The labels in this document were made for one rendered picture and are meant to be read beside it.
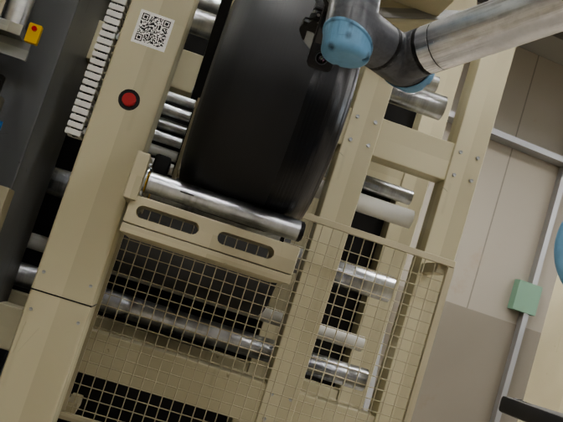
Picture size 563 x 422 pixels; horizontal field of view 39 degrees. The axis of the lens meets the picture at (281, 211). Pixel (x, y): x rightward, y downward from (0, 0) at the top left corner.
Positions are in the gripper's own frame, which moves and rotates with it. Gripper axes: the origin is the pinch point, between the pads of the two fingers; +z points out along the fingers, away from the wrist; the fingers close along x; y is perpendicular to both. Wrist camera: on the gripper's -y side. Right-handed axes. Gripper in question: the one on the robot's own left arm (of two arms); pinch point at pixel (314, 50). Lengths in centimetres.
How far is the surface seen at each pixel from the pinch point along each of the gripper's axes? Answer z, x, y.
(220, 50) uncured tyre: 12.3, 16.7, -1.3
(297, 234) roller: 23.8, -10.6, -28.7
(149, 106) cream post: 29.5, 27.4, -11.9
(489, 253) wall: 653, -301, 157
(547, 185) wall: 649, -344, 250
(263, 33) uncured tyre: 8.8, 9.9, 3.8
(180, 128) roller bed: 69, 21, -2
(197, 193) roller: 23.6, 11.7, -27.8
